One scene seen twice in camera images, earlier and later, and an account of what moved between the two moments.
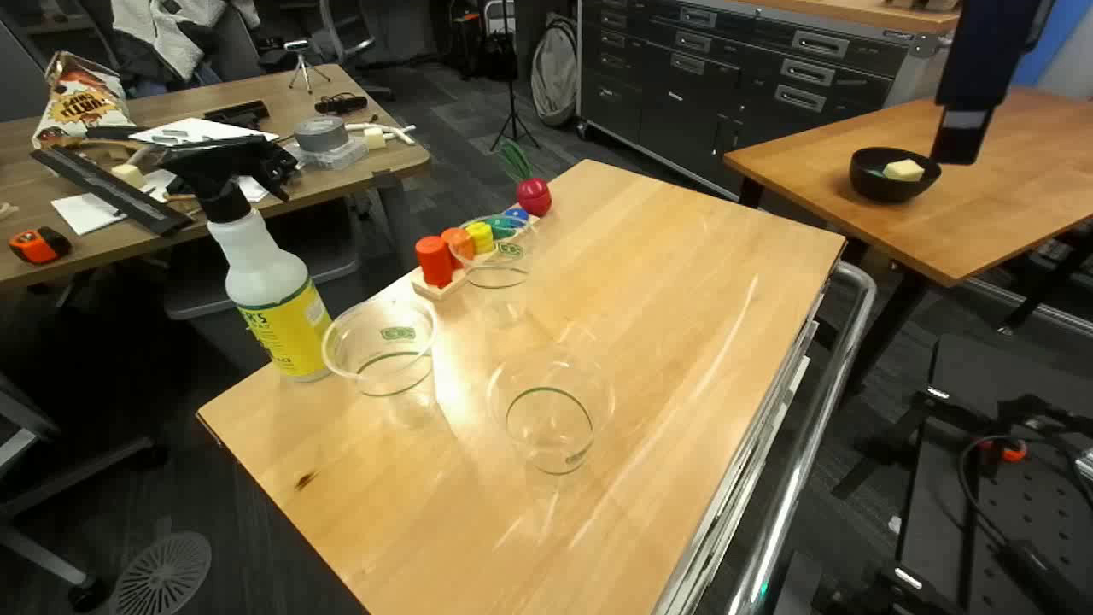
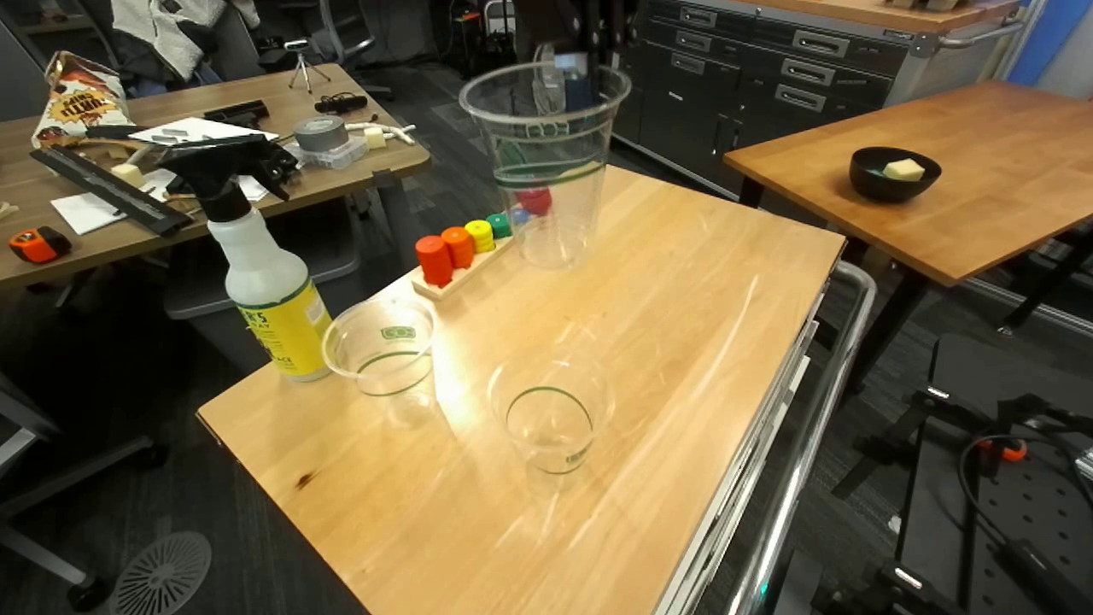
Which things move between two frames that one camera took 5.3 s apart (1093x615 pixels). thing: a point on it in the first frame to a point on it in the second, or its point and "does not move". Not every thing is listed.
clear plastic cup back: [501, 268] to [546, 127]
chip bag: [78, 95] does not move
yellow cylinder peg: [481, 236] does not move
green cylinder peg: [503, 226] does not move
